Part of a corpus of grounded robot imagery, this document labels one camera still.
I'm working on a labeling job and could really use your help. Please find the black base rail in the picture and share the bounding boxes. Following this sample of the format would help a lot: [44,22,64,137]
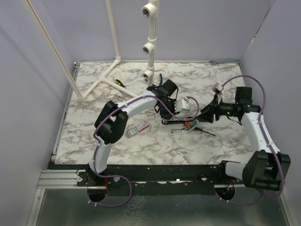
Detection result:
[48,162,250,196]

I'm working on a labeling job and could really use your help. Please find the purple cable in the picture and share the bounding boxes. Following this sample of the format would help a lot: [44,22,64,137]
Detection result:
[221,75,286,207]
[93,95,200,208]

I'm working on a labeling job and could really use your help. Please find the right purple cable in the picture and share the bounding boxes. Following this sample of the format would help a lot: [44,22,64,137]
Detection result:
[221,75,286,207]

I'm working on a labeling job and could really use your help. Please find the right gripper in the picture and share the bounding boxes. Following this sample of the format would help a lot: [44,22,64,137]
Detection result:
[198,94,238,123]

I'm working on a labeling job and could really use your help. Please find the white pvc pipe frame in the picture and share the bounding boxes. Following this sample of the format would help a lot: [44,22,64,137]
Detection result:
[23,0,160,102]

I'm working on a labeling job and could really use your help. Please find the black stapler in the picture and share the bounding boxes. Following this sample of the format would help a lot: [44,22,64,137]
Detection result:
[161,117,193,125]

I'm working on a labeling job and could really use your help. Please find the aluminium frame rail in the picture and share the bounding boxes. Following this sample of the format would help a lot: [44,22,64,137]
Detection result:
[25,62,79,226]

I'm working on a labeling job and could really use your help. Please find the blue handled pliers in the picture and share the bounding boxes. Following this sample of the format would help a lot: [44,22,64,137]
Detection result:
[153,73,163,87]

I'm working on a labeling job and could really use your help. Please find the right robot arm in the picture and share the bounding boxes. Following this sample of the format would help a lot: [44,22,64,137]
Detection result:
[197,87,291,191]

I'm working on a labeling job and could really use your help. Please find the orange handled screwdriver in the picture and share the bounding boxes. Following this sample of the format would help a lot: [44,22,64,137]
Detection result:
[184,121,216,136]

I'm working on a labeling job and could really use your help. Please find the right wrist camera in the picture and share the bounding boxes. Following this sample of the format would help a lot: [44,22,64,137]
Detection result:
[212,83,224,95]

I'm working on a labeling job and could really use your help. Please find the yellow black screwdriver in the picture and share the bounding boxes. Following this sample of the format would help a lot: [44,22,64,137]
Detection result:
[115,79,125,88]

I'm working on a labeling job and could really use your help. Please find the red white staple box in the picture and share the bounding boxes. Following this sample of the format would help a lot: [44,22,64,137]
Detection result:
[126,121,149,138]

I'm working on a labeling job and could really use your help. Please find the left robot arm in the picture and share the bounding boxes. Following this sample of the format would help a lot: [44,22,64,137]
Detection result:
[87,80,179,186]

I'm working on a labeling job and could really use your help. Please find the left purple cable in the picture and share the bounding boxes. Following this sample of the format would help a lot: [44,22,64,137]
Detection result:
[93,95,200,208]

